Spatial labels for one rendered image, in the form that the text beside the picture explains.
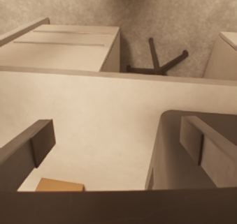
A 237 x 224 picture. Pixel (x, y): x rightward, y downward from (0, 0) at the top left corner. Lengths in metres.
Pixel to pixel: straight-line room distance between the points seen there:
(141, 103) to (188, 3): 0.95
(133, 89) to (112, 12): 0.92
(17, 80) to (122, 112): 0.31
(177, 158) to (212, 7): 1.13
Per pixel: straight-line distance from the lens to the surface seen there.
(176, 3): 1.30
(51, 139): 0.17
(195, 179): 0.36
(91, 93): 0.48
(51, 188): 0.95
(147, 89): 0.45
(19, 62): 0.74
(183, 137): 0.17
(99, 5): 1.32
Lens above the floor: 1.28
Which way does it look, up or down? 51 degrees down
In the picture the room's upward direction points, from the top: 169 degrees counter-clockwise
